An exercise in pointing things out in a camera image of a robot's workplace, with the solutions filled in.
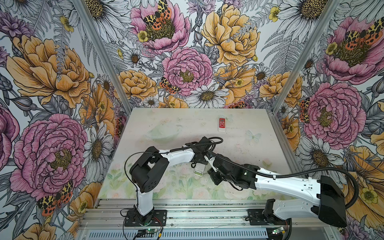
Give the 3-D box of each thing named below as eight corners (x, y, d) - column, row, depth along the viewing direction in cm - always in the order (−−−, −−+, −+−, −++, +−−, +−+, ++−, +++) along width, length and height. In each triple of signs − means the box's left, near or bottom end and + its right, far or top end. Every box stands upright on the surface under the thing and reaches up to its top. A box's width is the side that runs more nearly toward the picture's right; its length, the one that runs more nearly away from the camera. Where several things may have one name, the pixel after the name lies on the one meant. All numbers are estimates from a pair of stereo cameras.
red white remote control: (218, 131, 112) (218, 129, 110) (218, 118, 120) (218, 116, 119) (225, 132, 112) (226, 130, 110) (225, 119, 120) (225, 117, 118)
